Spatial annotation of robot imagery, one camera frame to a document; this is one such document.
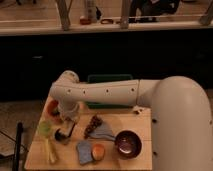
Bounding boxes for red round object on shelf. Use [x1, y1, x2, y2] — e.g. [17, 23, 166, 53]
[79, 16, 91, 25]

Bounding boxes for brown pinecone stick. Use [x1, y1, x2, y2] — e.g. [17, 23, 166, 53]
[84, 115, 102, 139]

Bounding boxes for blue sponge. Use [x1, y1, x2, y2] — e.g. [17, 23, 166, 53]
[76, 140, 93, 165]

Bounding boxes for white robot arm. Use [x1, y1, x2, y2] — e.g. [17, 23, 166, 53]
[49, 70, 213, 171]

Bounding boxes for dark brown bowl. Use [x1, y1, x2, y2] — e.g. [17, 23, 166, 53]
[114, 130, 143, 159]

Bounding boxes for small metal cup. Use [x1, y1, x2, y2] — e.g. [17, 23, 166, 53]
[54, 129, 70, 145]

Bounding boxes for yellow banana toy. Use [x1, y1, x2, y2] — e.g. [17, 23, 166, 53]
[45, 138, 57, 164]

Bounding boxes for grey blue cloth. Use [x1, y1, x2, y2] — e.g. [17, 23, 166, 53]
[90, 122, 115, 141]

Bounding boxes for black pole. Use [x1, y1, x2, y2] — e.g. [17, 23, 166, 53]
[12, 122, 23, 171]

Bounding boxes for green plastic cup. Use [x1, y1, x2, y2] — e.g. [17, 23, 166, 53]
[37, 120, 52, 137]

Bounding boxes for orange bowl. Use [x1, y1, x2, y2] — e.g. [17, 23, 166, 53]
[46, 100, 60, 122]

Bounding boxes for red ring on shelf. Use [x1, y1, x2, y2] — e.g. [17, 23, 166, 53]
[100, 18, 115, 25]

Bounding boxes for tan black eraser block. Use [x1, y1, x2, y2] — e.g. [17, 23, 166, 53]
[66, 122, 76, 138]

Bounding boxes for orange bun toy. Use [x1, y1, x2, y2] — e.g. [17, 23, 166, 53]
[92, 144, 105, 161]

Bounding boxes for green plastic tray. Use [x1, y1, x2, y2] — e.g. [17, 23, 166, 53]
[87, 74, 133, 109]

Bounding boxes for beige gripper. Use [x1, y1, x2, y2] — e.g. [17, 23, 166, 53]
[58, 103, 79, 123]

